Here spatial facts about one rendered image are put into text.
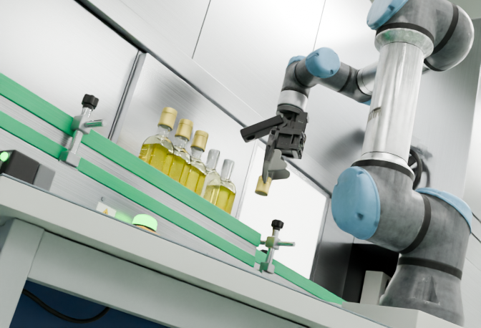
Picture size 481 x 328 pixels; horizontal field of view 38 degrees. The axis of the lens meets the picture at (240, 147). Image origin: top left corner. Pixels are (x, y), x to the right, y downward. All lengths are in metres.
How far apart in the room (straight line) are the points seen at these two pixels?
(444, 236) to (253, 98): 0.94
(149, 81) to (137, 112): 0.09
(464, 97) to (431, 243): 1.37
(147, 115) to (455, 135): 1.22
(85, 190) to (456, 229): 0.66
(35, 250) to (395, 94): 0.74
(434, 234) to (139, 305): 0.58
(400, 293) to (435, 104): 1.45
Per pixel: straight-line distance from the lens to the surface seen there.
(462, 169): 2.49
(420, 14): 1.43
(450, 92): 2.65
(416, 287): 1.28
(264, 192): 1.75
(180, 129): 1.61
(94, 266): 0.93
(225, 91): 1.95
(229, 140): 1.94
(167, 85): 1.78
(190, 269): 0.94
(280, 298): 1.01
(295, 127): 1.80
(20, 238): 0.90
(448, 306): 1.29
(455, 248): 1.32
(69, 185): 1.22
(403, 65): 1.38
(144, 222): 1.26
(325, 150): 2.40
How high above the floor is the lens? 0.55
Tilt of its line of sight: 21 degrees up
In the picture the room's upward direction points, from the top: 15 degrees clockwise
